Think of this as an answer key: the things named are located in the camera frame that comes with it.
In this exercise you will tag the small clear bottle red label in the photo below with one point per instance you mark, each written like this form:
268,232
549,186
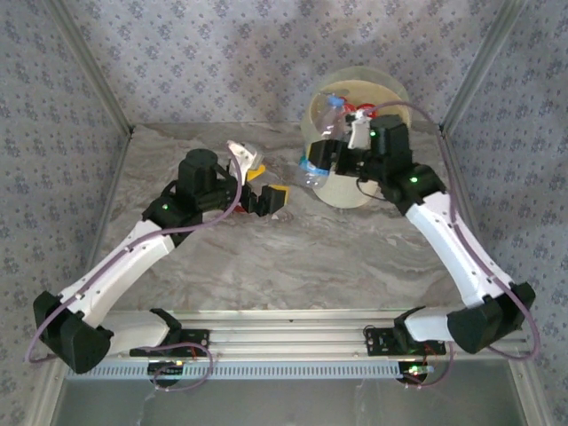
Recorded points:
366,106

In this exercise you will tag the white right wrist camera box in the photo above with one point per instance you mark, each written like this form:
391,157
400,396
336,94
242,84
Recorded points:
358,133

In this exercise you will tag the black controller board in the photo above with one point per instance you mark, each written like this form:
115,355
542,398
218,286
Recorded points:
166,375
412,377

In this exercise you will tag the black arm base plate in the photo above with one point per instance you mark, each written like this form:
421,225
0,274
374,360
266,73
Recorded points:
377,341
197,339

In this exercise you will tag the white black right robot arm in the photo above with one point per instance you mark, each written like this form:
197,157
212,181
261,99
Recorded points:
457,248

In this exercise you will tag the aluminium side rail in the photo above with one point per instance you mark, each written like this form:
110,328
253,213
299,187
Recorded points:
116,177
477,222

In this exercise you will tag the aluminium frame rails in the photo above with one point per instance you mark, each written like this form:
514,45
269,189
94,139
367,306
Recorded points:
288,337

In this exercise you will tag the aluminium corner post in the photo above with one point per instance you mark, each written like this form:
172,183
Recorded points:
89,66
483,66

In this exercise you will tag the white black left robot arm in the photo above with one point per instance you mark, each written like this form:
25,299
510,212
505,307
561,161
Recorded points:
120,275

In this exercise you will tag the cream plastic bin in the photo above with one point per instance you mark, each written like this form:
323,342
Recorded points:
341,195

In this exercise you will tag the aluminium frame leg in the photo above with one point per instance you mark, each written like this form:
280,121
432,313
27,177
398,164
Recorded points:
530,399
46,404

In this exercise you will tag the water bottle blue label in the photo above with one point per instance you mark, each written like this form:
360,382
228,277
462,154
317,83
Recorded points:
326,126

